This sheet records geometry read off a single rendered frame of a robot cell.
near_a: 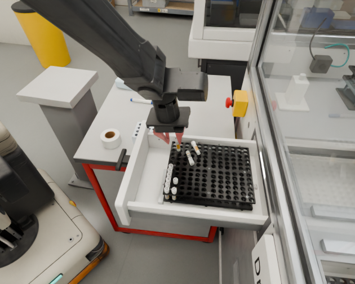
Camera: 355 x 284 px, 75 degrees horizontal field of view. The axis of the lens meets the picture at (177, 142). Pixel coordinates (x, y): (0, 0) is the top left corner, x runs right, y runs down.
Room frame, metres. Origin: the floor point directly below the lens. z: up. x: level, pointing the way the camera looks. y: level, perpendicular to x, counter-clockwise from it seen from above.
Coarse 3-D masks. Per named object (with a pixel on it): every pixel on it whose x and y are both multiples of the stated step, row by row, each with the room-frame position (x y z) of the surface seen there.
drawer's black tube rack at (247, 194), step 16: (208, 144) 0.45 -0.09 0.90; (176, 160) 0.40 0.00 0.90; (208, 160) 0.40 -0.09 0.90; (224, 160) 0.40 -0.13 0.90; (240, 160) 0.40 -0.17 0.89; (176, 176) 0.34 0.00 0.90; (192, 176) 0.34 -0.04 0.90; (208, 176) 0.34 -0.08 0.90; (224, 176) 0.34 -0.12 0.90; (240, 176) 0.34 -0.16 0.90; (176, 192) 0.30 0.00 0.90; (192, 192) 0.30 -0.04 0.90; (208, 192) 0.29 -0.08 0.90; (224, 192) 0.30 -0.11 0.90; (240, 192) 0.30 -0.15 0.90; (240, 208) 0.27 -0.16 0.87
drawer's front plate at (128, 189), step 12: (144, 120) 0.53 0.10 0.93; (144, 132) 0.48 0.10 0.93; (144, 144) 0.46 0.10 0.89; (132, 156) 0.39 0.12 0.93; (144, 156) 0.44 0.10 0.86; (132, 168) 0.35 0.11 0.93; (132, 180) 0.33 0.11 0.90; (120, 192) 0.28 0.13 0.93; (132, 192) 0.31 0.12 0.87; (120, 204) 0.25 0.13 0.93; (120, 216) 0.25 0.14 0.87
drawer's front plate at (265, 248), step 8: (264, 240) 0.17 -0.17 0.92; (272, 240) 0.17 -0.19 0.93; (256, 248) 0.18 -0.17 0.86; (264, 248) 0.16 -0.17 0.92; (272, 248) 0.15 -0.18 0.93; (256, 256) 0.16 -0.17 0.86; (264, 256) 0.15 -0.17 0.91; (272, 256) 0.14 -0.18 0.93; (256, 264) 0.15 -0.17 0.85; (264, 264) 0.13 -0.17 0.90; (272, 264) 0.13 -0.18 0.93; (264, 272) 0.12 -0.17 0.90; (272, 272) 0.11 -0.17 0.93; (256, 280) 0.12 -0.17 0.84; (264, 280) 0.11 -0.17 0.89; (272, 280) 0.10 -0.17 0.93; (280, 280) 0.10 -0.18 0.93
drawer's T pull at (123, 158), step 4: (124, 152) 0.41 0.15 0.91; (120, 156) 0.40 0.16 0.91; (124, 156) 0.40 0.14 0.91; (128, 156) 0.40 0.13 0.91; (120, 160) 0.39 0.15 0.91; (124, 160) 0.39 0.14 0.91; (128, 160) 0.39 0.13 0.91; (120, 164) 0.37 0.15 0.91; (124, 164) 0.38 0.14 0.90; (116, 168) 0.36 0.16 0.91; (120, 168) 0.36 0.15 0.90
